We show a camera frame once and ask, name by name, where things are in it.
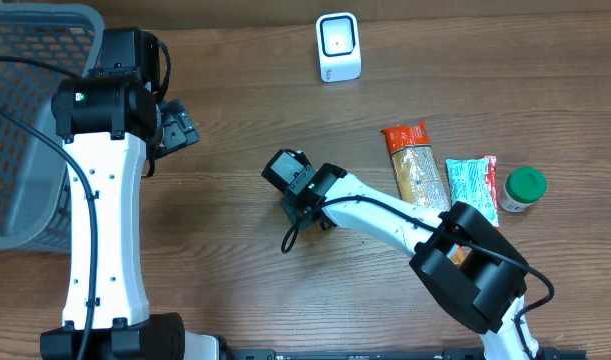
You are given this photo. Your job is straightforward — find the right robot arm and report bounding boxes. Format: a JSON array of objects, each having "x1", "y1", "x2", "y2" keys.
[{"x1": 261, "y1": 149, "x2": 539, "y2": 359}]

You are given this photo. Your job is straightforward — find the light blue tissue pack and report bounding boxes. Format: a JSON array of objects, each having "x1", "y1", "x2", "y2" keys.
[{"x1": 446, "y1": 156, "x2": 490, "y2": 221}]

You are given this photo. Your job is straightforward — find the grey plastic shopping basket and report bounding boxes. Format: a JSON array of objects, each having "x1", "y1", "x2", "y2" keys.
[{"x1": 0, "y1": 3, "x2": 104, "y2": 253}]

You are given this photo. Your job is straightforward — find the green lid jar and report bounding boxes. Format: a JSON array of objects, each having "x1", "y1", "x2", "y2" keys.
[{"x1": 497, "y1": 166, "x2": 547, "y2": 213}]

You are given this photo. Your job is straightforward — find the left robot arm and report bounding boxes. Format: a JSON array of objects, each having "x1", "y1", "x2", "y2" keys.
[{"x1": 40, "y1": 28, "x2": 222, "y2": 360}]

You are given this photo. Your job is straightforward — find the white barcode scanner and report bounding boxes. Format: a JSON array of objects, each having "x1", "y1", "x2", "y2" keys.
[{"x1": 315, "y1": 12, "x2": 362, "y2": 83}]

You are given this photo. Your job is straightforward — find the red and tan cracker package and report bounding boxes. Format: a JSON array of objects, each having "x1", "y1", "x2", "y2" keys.
[{"x1": 381, "y1": 120, "x2": 467, "y2": 264}]

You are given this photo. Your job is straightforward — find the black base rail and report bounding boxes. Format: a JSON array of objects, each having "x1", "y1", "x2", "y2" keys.
[{"x1": 219, "y1": 347, "x2": 589, "y2": 360}]

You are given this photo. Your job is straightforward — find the red snack stick package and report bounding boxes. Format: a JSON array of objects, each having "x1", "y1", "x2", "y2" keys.
[{"x1": 484, "y1": 155, "x2": 500, "y2": 229}]

